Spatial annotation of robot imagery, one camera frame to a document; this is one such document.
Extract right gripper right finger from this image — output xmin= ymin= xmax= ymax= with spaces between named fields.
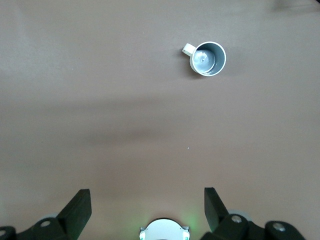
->
xmin=199 ymin=186 xmax=306 ymax=240

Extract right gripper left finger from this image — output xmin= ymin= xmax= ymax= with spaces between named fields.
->
xmin=0 ymin=189 xmax=92 ymax=240

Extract white mug with handle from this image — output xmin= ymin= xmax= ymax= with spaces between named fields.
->
xmin=181 ymin=41 xmax=227 ymax=77

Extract brown table mat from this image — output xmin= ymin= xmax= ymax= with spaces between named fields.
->
xmin=0 ymin=0 xmax=320 ymax=240

